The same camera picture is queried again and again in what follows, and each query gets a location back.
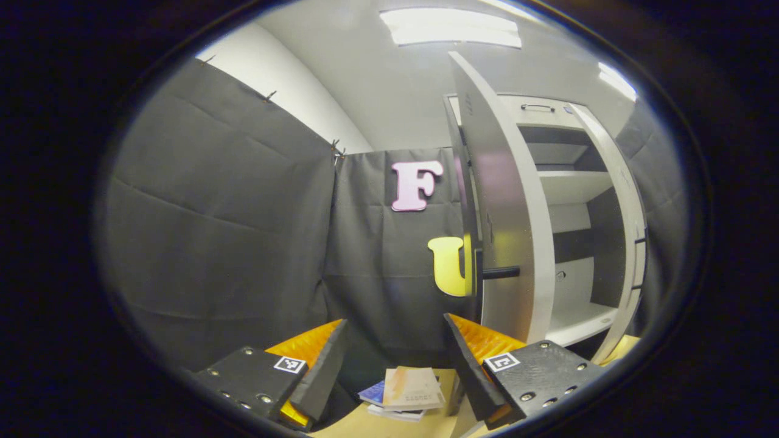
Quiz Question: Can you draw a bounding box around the white cover book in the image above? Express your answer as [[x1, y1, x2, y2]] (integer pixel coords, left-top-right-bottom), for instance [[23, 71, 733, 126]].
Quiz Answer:
[[367, 401, 427, 422]]

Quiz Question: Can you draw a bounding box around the blue cover book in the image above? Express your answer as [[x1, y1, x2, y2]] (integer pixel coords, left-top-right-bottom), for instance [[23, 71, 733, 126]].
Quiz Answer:
[[358, 380, 390, 405]]

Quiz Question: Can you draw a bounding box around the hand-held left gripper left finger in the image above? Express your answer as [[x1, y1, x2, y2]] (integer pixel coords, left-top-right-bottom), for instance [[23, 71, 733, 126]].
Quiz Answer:
[[195, 318, 349, 429]]

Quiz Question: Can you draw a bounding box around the pale orange cover book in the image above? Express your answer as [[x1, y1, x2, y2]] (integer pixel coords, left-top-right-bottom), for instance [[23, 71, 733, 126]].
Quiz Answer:
[[383, 367, 446, 411]]

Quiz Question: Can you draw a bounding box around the grey and white cabinet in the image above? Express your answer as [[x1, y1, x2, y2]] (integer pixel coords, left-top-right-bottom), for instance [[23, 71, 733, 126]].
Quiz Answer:
[[447, 92, 634, 360]]

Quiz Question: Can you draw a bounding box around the white cabinet door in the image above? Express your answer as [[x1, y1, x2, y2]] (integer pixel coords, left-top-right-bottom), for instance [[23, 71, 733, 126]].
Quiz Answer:
[[447, 50, 556, 438], [569, 103, 647, 366]]

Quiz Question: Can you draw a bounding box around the black backdrop cloth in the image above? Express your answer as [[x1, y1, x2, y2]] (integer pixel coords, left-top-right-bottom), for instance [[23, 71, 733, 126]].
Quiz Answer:
[[97, 58, 484, 373], [615, 100, 688, 317]]

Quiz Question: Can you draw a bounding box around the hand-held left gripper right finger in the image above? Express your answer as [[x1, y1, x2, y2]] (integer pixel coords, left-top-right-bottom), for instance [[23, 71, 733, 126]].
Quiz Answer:
[[443, 313, 606, 429]]

